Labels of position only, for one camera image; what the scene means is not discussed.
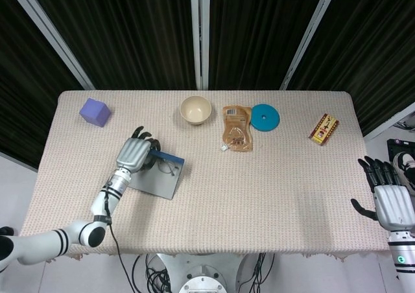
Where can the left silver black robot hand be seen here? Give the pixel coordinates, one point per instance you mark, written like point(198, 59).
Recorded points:
point(133, 153)

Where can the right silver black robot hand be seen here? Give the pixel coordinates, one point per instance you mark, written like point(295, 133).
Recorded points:
point(394, 205)

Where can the blue rectangular box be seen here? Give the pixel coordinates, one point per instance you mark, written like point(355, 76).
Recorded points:
point(155, 186)

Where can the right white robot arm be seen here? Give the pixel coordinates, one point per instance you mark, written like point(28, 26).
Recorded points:
point(403, 260)

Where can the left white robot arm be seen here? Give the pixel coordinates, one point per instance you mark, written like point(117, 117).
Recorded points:
point(103, 202)

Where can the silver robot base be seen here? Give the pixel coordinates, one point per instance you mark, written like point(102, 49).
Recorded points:
point(201, 273)

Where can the black white sneaker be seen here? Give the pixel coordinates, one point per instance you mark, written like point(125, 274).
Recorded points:
point(407, 163)

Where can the purple foam cube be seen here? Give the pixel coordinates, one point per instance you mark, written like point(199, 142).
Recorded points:
point(94, 113)

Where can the black floor device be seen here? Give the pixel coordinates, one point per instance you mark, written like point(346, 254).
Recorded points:
point(394, 145)

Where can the beige bowl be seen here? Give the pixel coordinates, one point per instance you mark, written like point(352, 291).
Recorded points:
point(196, 110)

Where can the small yellow red carton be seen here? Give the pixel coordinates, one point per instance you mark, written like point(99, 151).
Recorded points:
point(324, 129)

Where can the brown spout pouch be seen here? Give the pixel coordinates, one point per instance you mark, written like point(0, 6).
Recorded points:
point(237, 127)

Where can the beige woven tablecloth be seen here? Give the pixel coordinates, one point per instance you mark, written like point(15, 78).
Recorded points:
point(243, 192)

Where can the black curtain panel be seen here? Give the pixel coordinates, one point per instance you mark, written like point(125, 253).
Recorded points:
point(373, 46)
point(26, 95)
point(256, 30)
point(129, 30)

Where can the teal round disc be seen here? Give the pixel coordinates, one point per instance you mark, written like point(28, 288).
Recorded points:
point(265, 118)

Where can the white partition post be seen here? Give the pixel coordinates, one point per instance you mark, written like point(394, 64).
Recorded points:
point(389, 122)
point(200, 33)
point(308, 37)
point(52, 33)

